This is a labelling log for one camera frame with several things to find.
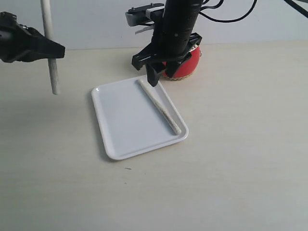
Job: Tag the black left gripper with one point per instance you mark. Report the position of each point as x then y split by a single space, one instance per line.
17 39

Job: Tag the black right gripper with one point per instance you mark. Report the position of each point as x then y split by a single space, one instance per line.
153 58

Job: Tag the white wooden drumstick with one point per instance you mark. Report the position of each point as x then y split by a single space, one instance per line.
160 108
47 24

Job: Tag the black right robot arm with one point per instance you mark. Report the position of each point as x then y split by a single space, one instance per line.
172 40

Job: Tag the small red drum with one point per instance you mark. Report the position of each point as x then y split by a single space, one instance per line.
189 66

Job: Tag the white rectangular plastic tray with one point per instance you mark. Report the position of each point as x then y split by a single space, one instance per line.
129 122

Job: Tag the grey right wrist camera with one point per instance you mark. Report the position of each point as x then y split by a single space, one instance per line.
141 15

